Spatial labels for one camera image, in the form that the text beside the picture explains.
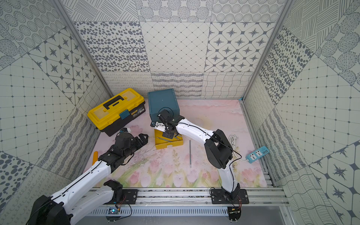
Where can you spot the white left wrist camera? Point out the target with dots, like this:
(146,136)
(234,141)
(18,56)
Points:
(124,130)

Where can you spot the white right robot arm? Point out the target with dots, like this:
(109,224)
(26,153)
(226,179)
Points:
(218,149)

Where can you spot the yellow black toolbox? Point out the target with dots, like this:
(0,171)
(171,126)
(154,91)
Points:
(114,114)

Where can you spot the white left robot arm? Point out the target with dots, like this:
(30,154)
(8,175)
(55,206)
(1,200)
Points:
(70,204)

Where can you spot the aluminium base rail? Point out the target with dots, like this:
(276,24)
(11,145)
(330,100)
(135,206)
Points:
(202,196)

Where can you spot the orange object at wall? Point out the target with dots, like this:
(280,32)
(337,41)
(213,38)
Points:
(95,157)

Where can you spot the teal drawer cabinet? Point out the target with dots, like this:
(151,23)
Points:
(160,101)

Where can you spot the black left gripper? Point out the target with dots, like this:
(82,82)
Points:
(136,139)

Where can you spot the green striped pencil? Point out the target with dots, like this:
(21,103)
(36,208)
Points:
(190,155)

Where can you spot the yellow bottom drawer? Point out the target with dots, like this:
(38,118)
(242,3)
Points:
(162,143)

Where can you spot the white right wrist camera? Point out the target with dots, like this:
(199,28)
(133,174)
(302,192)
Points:
(158,126)

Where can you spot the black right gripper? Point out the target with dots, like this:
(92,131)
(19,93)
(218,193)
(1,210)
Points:
(170,136)

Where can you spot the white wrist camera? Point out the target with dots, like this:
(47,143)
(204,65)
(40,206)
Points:
(124,130)
(158,126)

